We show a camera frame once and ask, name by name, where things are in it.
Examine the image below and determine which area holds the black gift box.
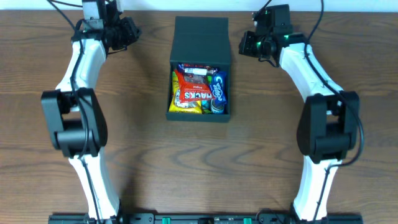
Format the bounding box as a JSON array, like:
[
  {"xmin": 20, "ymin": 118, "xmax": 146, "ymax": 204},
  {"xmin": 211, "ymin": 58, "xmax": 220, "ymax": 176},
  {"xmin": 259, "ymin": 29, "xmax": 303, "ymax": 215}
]
[{"xmin": 165, "ymin": 16, "xmax": 231, "ymax": 123}]

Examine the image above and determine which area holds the blue Eclipse mint box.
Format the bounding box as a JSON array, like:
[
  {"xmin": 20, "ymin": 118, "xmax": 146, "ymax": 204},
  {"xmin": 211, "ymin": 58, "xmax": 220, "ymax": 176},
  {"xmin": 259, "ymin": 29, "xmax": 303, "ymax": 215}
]
[{"xmin": 209, "ymin": 71, "xmax": 227, "ymax": 106}]

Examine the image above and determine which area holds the blue Dairy Milk bar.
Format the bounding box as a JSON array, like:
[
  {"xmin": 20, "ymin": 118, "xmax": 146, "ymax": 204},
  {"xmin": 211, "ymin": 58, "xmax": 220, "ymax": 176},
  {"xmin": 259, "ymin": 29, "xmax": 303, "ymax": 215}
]
[{"xmin": 177, "ymin": 63, "xmax": 218, "ymax": 76}]

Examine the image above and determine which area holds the yellow seed snack bag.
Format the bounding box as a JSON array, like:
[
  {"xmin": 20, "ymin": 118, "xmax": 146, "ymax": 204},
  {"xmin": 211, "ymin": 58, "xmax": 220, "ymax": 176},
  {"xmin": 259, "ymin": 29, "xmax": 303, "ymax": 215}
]
[{"xmin": 168, "ymin": 70, "xmax": 203, "ymax": 114}]

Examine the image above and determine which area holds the blue Oreo cookie pack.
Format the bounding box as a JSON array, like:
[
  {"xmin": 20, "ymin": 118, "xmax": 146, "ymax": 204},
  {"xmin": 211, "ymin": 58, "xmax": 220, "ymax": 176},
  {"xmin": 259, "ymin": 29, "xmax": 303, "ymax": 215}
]
[{"xmin": 210, "ymin": 100, "xmax": 224, "ymax": 114}]

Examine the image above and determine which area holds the green Haribo gummy bag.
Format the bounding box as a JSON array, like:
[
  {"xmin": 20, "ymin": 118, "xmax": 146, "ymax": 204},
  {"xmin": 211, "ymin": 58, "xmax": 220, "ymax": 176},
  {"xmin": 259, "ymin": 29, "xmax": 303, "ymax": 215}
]
[{"xmin": 172, "ymin": 70, "xmax": 215, "ymax": 114}]

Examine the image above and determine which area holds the red snack bag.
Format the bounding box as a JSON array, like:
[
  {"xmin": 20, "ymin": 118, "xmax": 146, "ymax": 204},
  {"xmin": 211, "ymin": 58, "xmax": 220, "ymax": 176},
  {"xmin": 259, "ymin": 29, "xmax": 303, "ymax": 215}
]
[{"xmin": 174, "ymin": 70, "xmax": 215, "ymax": 103}]

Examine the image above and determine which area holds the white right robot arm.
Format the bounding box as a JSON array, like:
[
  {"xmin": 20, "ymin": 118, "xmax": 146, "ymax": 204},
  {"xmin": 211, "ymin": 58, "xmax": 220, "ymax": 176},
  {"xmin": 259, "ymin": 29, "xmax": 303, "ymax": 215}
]
[{"xmin": 239, "ymin": 3, "xmax": 364, "ymax": 223}]

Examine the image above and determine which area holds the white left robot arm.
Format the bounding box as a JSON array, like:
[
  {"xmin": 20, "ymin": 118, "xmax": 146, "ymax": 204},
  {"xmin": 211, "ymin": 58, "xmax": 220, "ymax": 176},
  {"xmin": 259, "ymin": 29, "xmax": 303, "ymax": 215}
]
[{"xmin": 40, "ymin": 0, "xmax": 141, "ymax": 223}]

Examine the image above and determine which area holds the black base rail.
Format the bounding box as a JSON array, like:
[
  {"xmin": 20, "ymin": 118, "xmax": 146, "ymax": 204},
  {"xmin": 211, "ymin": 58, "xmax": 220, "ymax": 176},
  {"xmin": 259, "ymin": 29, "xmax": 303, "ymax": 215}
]
[{"xmin": 48, "ymin": 212, "xmax": 364, "ymax": 224}]

